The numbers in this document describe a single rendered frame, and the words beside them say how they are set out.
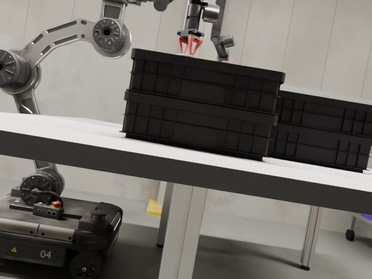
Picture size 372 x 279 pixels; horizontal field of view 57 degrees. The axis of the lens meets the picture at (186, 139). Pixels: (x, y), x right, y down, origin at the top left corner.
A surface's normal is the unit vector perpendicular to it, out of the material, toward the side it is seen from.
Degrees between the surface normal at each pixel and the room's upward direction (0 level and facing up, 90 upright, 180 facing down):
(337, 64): 90
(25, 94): 90
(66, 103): 90
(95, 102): 90
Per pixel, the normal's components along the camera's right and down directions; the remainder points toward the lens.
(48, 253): 0.04, 0.04
